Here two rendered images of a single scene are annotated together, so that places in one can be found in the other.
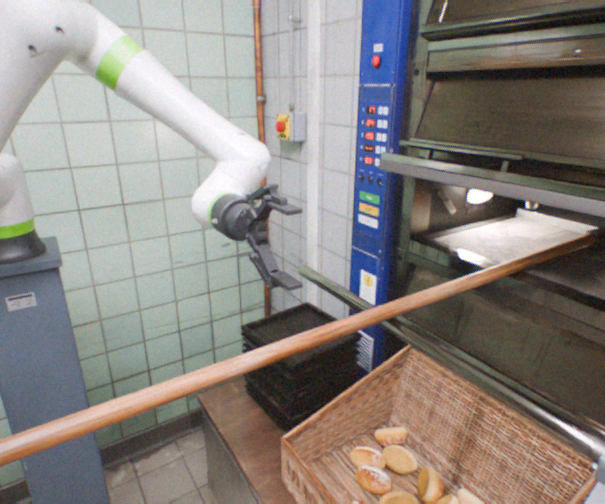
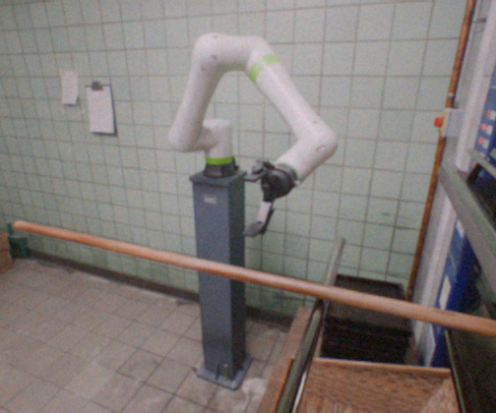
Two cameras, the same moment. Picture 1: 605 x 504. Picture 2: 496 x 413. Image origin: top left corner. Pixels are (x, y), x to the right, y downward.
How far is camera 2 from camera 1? 0.63 m
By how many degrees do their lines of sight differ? 51
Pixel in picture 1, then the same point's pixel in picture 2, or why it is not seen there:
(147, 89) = (267, 88)
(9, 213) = (215, 151)
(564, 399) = not seen: outside the picture
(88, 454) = (225, 298)
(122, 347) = (293, 257)
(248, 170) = (307, 149)
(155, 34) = (364, 44)
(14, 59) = (197, 73)
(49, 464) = (209, 290)
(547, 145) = not seen: outside the picture
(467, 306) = not seen: outside the picture
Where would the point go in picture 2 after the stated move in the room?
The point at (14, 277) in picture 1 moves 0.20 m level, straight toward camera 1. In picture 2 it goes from (209, 185) to (188, 200)
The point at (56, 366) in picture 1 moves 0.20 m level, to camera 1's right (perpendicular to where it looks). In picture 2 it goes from (218, 240) to (243, 258)
